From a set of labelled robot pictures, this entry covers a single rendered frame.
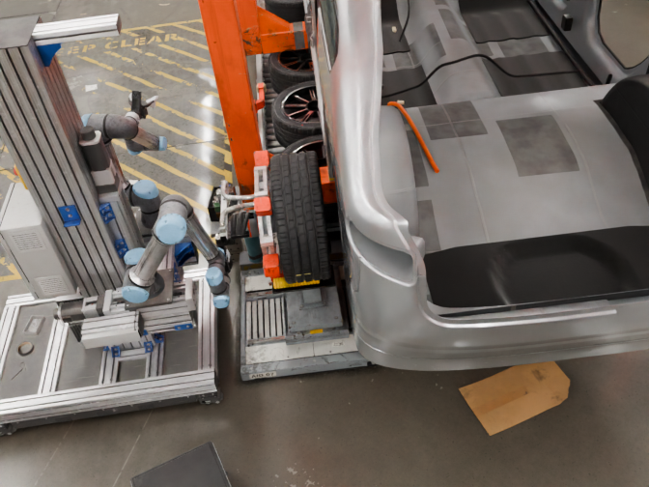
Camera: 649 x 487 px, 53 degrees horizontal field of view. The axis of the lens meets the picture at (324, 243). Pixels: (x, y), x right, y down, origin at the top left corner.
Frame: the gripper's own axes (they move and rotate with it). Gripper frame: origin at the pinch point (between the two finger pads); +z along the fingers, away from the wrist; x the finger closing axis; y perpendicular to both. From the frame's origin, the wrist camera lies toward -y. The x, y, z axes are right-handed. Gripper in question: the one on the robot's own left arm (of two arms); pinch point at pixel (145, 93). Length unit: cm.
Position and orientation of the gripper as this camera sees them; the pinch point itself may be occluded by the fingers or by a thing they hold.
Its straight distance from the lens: 383.9
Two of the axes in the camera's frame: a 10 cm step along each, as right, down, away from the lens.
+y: -0.6, 7.0, 7.1
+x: 9.9, 1.3, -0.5
